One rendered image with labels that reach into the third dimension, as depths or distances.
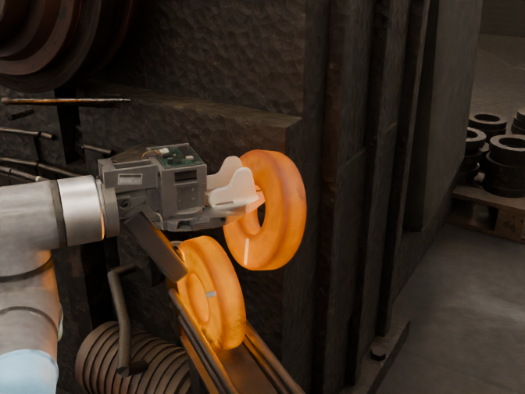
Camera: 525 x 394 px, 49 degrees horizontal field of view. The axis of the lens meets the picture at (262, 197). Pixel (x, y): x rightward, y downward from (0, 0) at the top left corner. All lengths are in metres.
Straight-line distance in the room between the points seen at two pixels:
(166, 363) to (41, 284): 0.33
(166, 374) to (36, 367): 0.40
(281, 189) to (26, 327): 0.31
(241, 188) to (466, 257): 1.69
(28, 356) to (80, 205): 0.16
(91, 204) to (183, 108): 0.38
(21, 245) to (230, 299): 0.25
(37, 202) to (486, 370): 1.44
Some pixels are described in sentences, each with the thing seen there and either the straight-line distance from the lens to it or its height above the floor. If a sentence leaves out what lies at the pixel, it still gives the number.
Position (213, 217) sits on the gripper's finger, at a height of 0.85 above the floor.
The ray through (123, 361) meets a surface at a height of 0.56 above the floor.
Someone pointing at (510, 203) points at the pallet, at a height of 0.14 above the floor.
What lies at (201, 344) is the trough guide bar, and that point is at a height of 0.69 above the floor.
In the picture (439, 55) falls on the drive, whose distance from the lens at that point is 1.62.
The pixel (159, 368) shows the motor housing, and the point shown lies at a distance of 0.95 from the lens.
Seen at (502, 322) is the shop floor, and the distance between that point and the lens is 2.02.
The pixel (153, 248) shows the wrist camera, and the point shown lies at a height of 0.81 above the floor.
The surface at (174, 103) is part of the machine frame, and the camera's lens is 1.00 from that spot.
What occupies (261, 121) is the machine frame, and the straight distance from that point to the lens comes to 0.90.
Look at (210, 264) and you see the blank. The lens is 0.71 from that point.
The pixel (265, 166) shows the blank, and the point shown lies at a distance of 0.71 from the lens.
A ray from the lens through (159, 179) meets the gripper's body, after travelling 0.65.
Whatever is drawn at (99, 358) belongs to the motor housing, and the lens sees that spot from 1.00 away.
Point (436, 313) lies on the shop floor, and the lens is 1.99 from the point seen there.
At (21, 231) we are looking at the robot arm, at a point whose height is 0.87.
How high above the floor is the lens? 1.16
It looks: 26 degrees down
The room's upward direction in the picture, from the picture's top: straight up
